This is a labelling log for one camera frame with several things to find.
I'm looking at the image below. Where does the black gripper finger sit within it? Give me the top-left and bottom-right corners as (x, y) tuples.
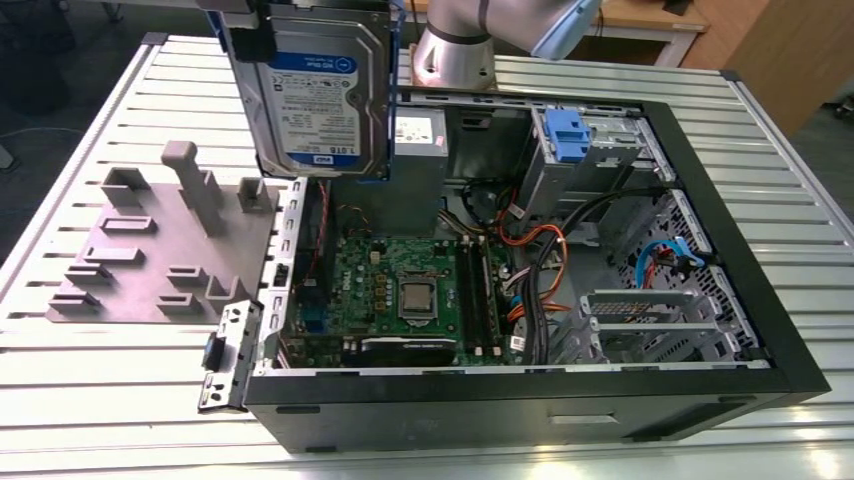
(229, 27), (278, 62)

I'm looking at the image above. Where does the hard disk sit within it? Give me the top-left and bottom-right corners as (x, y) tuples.
(204, 0), (407, 184)

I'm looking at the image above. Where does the silver disk bay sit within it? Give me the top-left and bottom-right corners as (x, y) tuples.
(577, 289), (748, 364)

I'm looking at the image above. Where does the grey power supply unit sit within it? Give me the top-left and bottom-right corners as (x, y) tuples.
(312, 110), (449, 239)

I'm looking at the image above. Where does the grey parts rack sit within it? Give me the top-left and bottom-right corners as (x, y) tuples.
(44, 139), (281, 326)

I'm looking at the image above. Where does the green motherboard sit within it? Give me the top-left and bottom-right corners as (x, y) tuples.
(282, 234), (528, 369)

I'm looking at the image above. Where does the blue drive latch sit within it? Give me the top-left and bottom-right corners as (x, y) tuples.
(543, 108), (592, 164)

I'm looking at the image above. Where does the CPU socket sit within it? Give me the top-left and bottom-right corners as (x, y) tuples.
(393, 269), (447, 326)

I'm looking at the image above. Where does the silver CPU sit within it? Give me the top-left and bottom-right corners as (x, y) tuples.
(403, 282), (435, 314)

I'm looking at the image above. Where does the silver drive cage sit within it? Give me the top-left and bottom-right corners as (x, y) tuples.
(516, 104), (668, 226)

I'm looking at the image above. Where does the black RAM slot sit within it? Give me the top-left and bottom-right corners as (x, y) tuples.
(461, 238), (485, 356)
(477, 238), (503, 354)

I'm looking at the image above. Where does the black blue video port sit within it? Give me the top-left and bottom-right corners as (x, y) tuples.
(201, 333), (226, 371)

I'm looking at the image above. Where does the wooden desk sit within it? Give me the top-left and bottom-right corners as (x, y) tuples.
(585, 0), (709, 69)

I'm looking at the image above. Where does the black graphics card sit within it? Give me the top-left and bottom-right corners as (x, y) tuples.
(339, 335), (459, 369)

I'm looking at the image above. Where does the black PC case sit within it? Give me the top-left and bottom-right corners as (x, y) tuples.
(242, 82), (832, 454)

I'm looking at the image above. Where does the wooden cabinet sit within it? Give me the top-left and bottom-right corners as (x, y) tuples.
(723, 0), (854, 136)

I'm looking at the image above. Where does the red black twisted wire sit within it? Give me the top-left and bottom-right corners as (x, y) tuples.
(306, 180), (332, 281)

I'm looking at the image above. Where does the orange wire bundle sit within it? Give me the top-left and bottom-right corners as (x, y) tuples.
(496, 224), (568, 321)

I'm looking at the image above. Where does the silver slot bracket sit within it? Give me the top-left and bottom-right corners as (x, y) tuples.
(197, 298), (265, 414)

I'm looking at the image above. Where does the thick black cable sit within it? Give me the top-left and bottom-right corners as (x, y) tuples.
(523, 187), (668, 364)

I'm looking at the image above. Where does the blue wire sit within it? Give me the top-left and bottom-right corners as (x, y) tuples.
(632, 238), (705, 291)

